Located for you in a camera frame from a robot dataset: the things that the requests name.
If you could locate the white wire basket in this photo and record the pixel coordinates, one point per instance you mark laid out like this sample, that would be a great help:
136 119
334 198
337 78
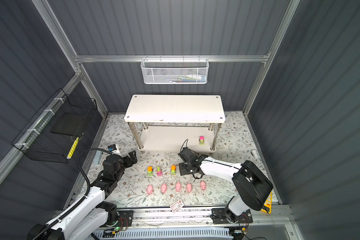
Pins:
175 73

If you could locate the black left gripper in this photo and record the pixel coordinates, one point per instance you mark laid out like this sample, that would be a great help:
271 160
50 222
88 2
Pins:
132 157

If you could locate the red white card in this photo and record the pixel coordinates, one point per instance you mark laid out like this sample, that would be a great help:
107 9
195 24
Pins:
177 206

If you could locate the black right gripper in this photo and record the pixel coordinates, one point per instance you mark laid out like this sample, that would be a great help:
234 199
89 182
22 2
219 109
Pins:
182 169

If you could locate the pink toy pig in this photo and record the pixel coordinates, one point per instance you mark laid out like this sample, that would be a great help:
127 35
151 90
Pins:
178 187
189 188
203 185
150 189
164 188

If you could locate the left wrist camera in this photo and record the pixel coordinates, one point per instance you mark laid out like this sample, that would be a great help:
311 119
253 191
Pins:
114 149

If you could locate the orange green mixer toy truck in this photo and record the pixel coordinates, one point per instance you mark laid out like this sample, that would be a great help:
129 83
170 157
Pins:
173 170

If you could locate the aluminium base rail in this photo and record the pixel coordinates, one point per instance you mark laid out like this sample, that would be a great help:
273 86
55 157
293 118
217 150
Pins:
200 216

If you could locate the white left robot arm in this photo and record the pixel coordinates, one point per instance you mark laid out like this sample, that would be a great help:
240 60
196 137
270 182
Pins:
91 211

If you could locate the yellow plastic grid tray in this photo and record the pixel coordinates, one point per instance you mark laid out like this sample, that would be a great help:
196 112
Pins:
267 206

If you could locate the black wire basket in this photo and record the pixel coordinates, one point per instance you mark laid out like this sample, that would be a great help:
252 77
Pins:
50 137

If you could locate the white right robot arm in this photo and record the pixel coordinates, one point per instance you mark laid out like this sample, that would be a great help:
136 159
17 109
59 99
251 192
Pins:
252 185

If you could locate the white two-tier shelf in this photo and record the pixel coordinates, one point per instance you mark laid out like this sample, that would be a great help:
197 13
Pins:
167 122

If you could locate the yellow green marker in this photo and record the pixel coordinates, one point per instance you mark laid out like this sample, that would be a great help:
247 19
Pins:
72 149

